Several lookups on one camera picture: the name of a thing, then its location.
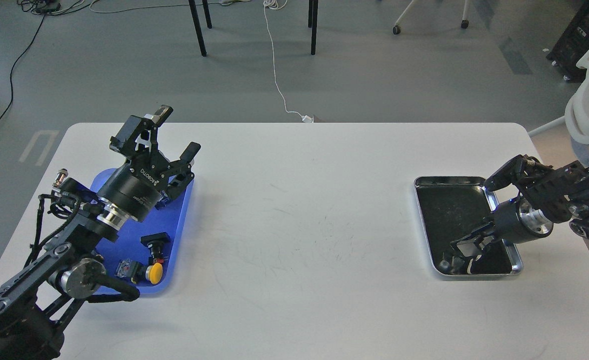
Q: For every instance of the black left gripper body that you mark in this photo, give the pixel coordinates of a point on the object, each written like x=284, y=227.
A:
x=137, y=185

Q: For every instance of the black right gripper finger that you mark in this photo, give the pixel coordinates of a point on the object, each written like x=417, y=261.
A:
x=469, y=246
x=492, y=262

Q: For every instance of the black push button switch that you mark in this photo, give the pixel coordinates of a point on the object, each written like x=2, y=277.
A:
x=155, y=244

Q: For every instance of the blue plastic tray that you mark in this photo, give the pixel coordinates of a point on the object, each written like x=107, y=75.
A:
x=169, y=220

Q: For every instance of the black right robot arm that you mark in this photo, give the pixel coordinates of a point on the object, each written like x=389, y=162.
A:
x=546, y=196

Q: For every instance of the black equipment case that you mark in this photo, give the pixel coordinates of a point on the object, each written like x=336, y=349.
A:
x=571, y=46

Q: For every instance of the yellow push button switch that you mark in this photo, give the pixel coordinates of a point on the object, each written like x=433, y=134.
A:
x=135, y=271

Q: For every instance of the silver metal tray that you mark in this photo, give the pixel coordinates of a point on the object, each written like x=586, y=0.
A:
x=450, y=207

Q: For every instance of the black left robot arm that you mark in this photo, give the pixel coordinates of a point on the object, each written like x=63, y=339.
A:
x=64, y=270

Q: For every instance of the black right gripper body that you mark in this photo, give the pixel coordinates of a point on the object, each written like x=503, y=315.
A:
x=518, y=222

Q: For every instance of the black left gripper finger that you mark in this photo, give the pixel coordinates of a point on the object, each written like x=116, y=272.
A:
x=138, y=135
x=179, y=174

